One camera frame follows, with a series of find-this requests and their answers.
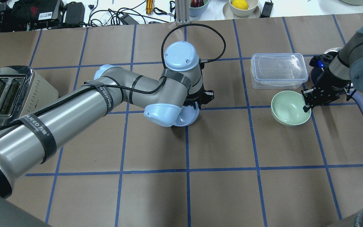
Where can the blue bowl with fruit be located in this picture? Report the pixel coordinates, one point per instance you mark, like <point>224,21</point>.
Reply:
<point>197,7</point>

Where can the beige bowl with lemon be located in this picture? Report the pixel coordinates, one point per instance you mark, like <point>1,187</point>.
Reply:
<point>239,9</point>

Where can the cream and chrome toaster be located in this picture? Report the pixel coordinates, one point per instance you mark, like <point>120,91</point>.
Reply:
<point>23,91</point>

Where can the clear plastic lidded container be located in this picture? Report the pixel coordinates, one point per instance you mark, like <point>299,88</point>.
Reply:
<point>278,70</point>

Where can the black power adapter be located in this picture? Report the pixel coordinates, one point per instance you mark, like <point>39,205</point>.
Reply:
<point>267,9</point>

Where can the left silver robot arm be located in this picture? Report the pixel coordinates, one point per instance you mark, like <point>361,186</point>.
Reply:
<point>32,139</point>

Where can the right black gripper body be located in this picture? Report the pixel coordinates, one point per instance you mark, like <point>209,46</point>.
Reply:
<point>332,81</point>

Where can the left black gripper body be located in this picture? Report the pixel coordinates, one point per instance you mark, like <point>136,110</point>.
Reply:
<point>198,99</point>

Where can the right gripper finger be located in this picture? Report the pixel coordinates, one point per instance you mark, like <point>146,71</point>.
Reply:
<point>307,108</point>

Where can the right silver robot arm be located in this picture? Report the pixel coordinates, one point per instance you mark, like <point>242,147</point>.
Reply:
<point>337,72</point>

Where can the aluminium frame post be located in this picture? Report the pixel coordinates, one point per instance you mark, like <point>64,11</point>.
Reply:
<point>182,12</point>

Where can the green bowl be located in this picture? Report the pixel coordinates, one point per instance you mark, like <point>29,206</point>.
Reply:
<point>287,108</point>

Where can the dark blue saucepan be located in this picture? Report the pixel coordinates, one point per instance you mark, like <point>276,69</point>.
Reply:
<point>361,101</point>

